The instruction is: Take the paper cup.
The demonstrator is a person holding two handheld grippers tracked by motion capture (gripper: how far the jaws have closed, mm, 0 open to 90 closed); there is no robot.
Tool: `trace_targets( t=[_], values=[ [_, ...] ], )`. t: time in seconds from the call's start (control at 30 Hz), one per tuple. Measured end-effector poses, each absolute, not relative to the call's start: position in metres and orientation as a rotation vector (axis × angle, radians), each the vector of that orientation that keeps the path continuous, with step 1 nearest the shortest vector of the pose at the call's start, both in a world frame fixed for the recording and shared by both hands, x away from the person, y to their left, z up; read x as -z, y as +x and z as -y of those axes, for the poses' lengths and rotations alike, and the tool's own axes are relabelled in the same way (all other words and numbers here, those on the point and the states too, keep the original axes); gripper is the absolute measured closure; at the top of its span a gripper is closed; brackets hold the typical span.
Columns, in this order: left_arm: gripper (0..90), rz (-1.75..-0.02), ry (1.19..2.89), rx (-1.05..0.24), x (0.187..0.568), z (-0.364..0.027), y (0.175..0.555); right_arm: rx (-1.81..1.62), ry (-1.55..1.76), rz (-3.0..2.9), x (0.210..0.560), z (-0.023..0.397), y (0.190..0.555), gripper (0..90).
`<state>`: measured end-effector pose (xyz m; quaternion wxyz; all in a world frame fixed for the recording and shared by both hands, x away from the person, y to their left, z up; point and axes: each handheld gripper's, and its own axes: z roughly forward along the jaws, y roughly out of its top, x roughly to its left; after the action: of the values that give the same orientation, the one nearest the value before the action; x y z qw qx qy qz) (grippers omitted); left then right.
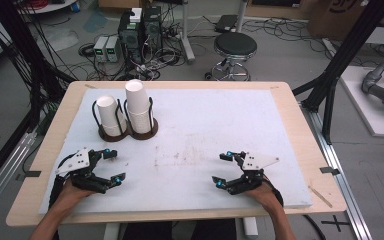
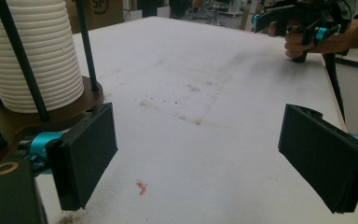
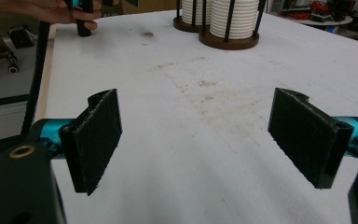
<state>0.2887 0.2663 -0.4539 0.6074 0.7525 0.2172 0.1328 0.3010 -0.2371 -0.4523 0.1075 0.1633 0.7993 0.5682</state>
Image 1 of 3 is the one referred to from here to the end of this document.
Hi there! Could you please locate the light wooden table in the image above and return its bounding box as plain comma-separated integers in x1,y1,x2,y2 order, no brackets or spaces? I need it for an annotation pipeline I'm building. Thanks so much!
5,80,348,240

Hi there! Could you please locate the white desk leg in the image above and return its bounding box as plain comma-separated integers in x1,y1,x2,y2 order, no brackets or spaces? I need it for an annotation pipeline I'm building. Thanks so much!
179,0,197,65

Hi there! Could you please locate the thin wooden stick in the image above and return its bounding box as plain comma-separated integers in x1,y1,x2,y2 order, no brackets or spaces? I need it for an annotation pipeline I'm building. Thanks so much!
307,185,334,209

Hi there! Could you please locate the black tape piece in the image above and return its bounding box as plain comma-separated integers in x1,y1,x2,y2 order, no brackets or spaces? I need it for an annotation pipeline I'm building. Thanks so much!
319,166,341,176
15,170,42,182

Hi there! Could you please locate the black computer tower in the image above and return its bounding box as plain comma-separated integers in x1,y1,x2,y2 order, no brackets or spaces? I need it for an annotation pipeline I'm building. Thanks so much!
142,5,164,56
117,11,145,65

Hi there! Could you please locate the white platform board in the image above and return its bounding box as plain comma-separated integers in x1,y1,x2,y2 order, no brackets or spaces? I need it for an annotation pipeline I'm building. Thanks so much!
339,65,384,139

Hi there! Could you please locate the flat black box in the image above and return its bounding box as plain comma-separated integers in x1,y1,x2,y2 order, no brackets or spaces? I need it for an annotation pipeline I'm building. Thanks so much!
214,14,240,34

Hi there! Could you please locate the small white box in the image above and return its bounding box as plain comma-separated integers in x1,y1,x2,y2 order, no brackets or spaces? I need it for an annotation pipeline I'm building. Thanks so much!
128,7,144,24

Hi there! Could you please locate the person's right hand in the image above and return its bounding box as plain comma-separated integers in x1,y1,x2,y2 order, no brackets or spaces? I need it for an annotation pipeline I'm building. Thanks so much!
243,181,278,211

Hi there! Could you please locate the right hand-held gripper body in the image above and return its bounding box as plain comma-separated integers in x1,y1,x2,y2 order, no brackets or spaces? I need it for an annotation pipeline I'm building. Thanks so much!
225,150,280,196

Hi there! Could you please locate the black round stool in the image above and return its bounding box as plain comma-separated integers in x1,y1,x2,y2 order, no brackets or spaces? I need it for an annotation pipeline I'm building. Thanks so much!
204,31,259,82

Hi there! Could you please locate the tall stack of white cups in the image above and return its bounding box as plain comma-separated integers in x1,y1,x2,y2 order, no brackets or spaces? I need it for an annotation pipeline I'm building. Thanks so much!
124,79,155,135

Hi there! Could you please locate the black frame post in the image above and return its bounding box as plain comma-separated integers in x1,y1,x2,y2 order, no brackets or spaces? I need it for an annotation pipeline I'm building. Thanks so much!
292,0,384,145

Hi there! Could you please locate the cardboard box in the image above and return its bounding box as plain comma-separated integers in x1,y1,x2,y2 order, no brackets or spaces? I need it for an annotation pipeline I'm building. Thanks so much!
305,0,369,42

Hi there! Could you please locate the bundle of black cables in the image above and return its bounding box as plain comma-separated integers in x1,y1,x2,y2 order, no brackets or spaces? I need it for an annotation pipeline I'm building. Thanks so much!
0,0,78,135

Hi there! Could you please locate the dark double cup rack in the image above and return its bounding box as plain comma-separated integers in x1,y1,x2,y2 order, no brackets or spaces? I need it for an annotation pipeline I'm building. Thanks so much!
91,96,160,143

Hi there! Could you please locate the tangle of floor cables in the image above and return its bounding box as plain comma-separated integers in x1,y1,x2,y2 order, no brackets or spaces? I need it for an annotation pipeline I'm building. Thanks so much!
77,6,214,82

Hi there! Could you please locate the aluminium rail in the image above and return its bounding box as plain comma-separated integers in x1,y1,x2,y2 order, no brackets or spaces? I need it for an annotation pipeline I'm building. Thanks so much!
0,130,38,223
300,102,374,240

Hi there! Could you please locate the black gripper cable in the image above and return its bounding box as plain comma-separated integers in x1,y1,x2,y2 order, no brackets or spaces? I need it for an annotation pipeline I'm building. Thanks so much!
262,175,285,207
47,153,78,210

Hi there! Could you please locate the short stack of white cups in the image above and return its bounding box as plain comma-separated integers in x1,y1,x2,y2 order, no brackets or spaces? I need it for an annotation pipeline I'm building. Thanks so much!
95,95,128,137

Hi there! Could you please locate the black tape cross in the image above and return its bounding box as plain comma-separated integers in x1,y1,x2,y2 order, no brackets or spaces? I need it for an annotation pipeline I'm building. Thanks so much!
321,214,351,233

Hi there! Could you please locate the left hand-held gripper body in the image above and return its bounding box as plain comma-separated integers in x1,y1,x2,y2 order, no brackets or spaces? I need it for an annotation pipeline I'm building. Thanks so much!
55,148,113,195

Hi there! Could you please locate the grey power supply unit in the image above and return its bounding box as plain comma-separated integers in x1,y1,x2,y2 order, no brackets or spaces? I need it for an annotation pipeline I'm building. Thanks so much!
105,35,121,64
92,35,109,63

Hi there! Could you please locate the person's left hand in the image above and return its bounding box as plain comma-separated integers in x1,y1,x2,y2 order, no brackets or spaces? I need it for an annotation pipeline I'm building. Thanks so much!
53,178,95,210

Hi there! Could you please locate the white foam mat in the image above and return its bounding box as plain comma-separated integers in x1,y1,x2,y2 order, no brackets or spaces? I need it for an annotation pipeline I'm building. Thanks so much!
38,87,313,215

